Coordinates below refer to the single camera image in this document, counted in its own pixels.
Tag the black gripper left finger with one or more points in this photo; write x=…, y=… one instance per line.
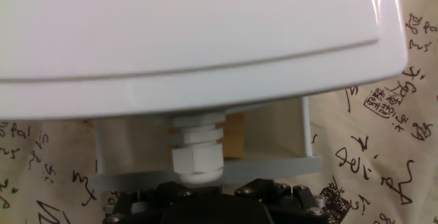
x=143, y=203

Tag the white drawer knob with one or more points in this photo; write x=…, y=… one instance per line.
x=196, y=155

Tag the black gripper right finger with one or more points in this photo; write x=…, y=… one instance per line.
x=291, y=201

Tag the beige calligraphy cloth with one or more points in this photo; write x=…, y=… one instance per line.
x=376, y=148

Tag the wooden block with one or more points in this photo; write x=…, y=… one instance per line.
x=234, y=135

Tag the white drawer cabinet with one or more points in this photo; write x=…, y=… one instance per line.
x=188, y=28

